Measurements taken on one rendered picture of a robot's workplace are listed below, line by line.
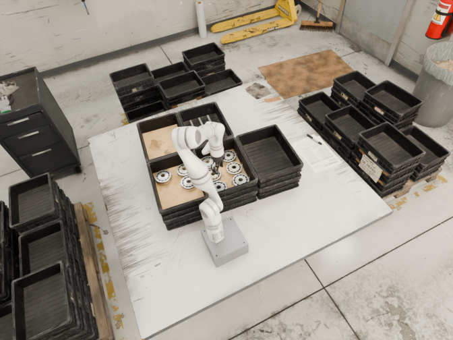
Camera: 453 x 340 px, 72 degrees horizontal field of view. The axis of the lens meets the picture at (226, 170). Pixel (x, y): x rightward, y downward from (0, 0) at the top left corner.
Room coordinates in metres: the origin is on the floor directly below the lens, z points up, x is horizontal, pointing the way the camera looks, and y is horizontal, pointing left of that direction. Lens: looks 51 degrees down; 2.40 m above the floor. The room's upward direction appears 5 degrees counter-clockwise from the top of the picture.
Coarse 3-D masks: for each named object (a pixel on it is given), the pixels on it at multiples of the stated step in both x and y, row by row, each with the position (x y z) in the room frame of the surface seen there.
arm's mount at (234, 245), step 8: (232, 216) 0.95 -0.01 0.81; (224, 224) 0.91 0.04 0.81; (232, 224) 0.90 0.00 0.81; (224, 232) 0.85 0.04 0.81; (232, 232) 0.85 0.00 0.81; (240, 232) 0.85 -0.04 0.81; (208, 240) 0.81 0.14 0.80; (224, 240) 0.81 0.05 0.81; (232, 240) 0.80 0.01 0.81; (240, 240) 0.80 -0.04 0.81; (208, 248) 0.79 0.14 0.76; (216, 248) 0.76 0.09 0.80; (224, 248) 0.76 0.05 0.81; (232, 248) 0.75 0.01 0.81; (240, 248) 0.75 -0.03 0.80; (248, 248) 0.77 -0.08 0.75; (216, 256) 0.72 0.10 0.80; (224, 256) 0.72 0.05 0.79; (232, 256) 0.73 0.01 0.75; (216, 264) 0.70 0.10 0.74
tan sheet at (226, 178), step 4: (236, 160) 1.36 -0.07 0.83; (224, 164) 1.34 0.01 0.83; (216, 168) 1.31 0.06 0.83; (220, 168) 1.31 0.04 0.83; (224, 168) 1.30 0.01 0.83; (224, 172) 1.27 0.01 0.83; (244, 172) 1.25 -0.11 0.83; (224, 176) 1.24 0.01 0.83; (228, 176) 1.23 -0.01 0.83; (220, 180) 1.21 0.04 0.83; (224, 180) 1.20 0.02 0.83; (228, 180) 1.20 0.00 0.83; (232, 180) 1.20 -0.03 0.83; (228, 184) 1.17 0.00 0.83; (232, 184) 1.17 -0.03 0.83
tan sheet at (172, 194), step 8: (176, 168) 1.34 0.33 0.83; (176, 176) 1.27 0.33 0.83; (168, 184) 1.21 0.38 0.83; (176, 184) 1.21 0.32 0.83; (160, 192) 1.16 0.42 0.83; (168, 192) 1.15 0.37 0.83; (176, 192) 1.15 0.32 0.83; (184, 192) 1.14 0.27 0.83; (192, 192) 1.13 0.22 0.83; (200, 192) 1.13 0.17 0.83; (160, 200) 1.10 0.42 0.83; (168, 200) 1.09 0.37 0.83; (176, 200) 1.09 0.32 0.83; (184, 200) 1.08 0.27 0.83
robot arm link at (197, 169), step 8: (176, 128) 0.95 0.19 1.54; (184, 128) 0.93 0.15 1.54; (176, 136) 0.91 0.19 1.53; (184, 136) 0.90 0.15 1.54; (176, 144) 0.89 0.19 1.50; (184, 144) 0.88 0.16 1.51; (184, 152) 0.90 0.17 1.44; (184, 160) 0.88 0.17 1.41; (192, 160) 0.90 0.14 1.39; (200, 160) 0.92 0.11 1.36; (192, 168) 0.87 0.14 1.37; (200, 168) 0.88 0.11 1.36; (192, 176) 0.86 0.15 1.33; (200, 176) 0.85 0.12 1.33
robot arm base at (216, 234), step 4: (220, 224) 0.82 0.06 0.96; (208, 228) 0.81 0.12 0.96; (212, 228) 0.80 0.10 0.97; (216, 228) 0.80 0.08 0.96; (220, 228) 0.82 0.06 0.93; (208, 232) 0.81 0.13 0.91; (212, 232) 0.80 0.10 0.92; (216, 232) 0.80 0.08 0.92; (220, 232) 0.81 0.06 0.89; (208, 236) 0.82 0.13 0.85; (212, 236) 0.80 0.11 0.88; (216, 236) 0.80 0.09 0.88; (220, 236) 0.81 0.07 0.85; (212, 240) 0.80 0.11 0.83; (216, 240) 0.79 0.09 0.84; (220, 240) 0.81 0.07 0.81
